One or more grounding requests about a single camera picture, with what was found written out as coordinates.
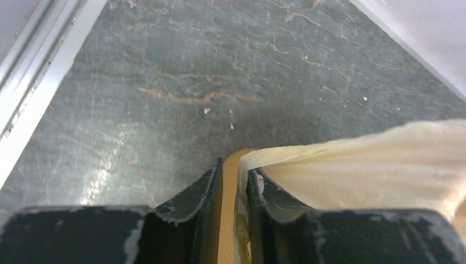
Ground aluminium frame rail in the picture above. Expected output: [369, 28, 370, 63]
[1, 1, 106, 184]

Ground yellow plastic trash bin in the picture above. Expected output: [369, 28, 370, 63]
[217, 148, 255, 264]

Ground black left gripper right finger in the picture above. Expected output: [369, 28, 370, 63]
[247, 168, 465, 263]

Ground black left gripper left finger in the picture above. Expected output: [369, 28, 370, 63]
[1, 159, 223, 263]

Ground translucent white trash bag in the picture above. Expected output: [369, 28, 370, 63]
[232, 119, 465, 263]

